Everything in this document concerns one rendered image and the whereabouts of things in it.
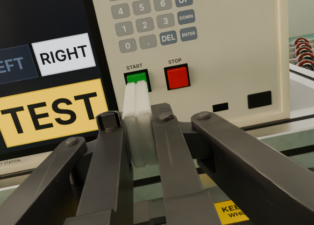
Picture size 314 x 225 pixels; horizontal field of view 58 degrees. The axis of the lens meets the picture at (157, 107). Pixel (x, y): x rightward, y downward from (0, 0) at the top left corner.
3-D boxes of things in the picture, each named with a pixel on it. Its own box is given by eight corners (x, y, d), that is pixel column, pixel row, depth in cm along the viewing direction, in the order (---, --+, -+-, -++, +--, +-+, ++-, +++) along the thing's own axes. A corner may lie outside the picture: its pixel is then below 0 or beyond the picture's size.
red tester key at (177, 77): (189, 85, 27) (186, 67, 26) (170, 89, 27) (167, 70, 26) (187, 83, 28) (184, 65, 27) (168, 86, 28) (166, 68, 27)
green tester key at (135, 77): (149, 91, 27) (145, 73, 26) (130, 95, 27) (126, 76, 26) (148, 88, 28) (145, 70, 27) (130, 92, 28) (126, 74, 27)
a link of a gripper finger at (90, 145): (131, 175, 13) (67, 188, 13) (132, 131, 18) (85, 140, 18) (124, 147, 13) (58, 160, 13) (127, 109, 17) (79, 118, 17)
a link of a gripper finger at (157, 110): (155, 140, 13) (220, 128, 13) (149, 104, 17) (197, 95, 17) (160, 169, 13) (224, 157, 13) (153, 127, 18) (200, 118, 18)
